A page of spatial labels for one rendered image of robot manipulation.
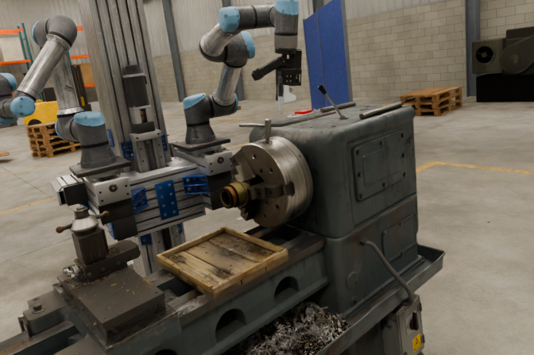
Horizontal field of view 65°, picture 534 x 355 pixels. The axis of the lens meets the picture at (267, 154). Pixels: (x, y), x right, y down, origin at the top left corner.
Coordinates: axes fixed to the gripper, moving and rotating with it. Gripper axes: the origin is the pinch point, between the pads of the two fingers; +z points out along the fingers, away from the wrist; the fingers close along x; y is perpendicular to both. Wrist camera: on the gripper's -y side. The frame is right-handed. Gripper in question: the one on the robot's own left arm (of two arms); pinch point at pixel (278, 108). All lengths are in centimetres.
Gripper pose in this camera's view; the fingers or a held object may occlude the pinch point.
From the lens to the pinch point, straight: 144.3
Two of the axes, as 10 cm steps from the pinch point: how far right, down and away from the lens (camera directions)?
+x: -0.3, -3.7, 9.3
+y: 10.0, 0.0, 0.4
